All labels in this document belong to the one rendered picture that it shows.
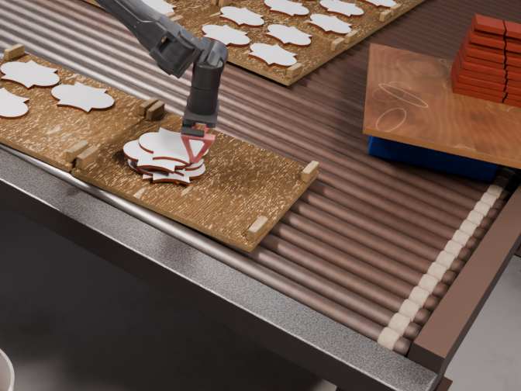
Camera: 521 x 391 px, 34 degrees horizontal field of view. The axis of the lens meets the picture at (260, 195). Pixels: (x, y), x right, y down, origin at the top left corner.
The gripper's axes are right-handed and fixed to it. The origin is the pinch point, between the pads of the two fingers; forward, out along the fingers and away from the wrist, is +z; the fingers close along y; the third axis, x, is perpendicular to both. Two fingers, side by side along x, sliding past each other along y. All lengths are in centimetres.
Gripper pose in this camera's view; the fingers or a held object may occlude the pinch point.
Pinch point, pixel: (196, 147)
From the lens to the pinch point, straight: 176.3
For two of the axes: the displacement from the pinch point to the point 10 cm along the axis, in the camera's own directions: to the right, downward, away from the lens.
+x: -9.9, -1.4, -0.7
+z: -1.6, 8.2, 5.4
